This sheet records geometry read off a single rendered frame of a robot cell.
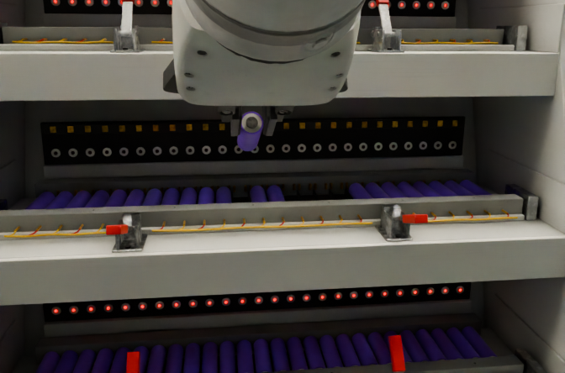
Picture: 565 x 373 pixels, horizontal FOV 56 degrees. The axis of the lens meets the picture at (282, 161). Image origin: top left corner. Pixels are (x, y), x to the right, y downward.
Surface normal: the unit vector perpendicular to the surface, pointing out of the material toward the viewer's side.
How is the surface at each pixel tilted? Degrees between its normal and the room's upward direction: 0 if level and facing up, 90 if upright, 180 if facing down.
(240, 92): 171
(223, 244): 18
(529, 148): 90
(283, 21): 167
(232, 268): 108
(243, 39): 157
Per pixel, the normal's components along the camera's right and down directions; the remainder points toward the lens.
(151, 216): 0.11, 0.24
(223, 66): -0.08, 0.95
